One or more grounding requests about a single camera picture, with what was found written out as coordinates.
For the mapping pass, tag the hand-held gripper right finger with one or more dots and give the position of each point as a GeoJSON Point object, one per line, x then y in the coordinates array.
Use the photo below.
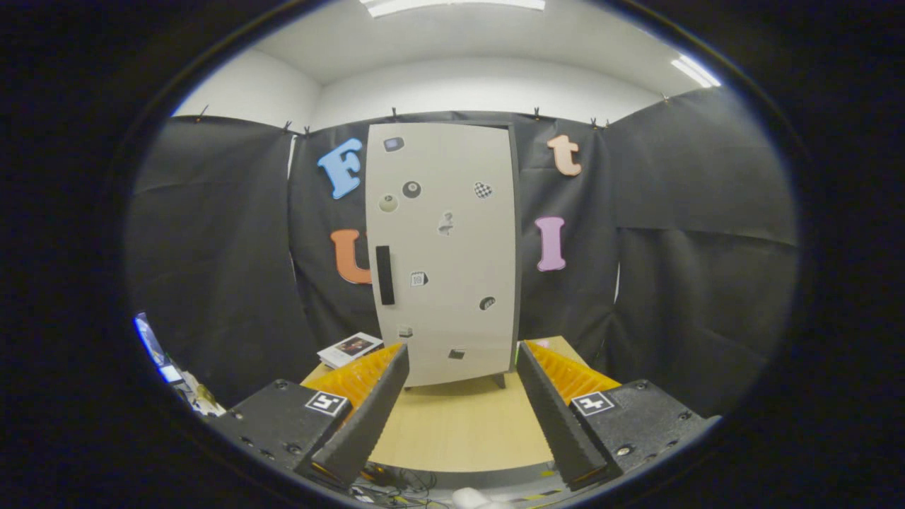
{"type": "Point", "coordinates": [558, 424]}

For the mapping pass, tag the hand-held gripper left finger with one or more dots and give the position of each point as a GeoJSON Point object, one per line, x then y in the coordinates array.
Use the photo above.
{"type": "Point", "coordinates": [371, 417]}

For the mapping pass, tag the white shoe cabinet door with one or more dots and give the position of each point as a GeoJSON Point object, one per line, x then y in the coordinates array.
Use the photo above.
{"type": "Point", "coordinates": [452, 283]}

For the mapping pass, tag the grey shoe cabinet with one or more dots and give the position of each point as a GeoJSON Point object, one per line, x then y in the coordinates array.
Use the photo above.
{"type": "Point", "coordinates": [519, 268]}

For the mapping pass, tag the white book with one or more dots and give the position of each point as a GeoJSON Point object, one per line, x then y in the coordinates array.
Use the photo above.
{"type": "Point", "coordinates": [350, 348]}

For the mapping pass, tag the green and pink plush toy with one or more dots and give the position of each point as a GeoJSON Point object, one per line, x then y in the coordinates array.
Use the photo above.
{"type": "Point", "coordinates": [541, 343]}

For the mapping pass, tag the white rounded object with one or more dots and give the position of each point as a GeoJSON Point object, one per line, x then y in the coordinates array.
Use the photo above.
{"type": "Point", "coordinates": [477, 499]}

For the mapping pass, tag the black backdrop cloth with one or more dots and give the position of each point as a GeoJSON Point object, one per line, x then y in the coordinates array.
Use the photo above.
{"type": "Point", "coordinates": [672, 283]}

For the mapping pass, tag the row of black cloth clips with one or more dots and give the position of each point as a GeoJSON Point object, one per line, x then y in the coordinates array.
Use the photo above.
{"type": "Point", "coordinates": [394, 112]}

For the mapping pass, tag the long ceiling light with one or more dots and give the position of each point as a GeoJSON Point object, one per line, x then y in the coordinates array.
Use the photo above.
{"type": "Point", "coordinates": [696, 71]}
{"type": "Point", "coordinates": [452, 6]}

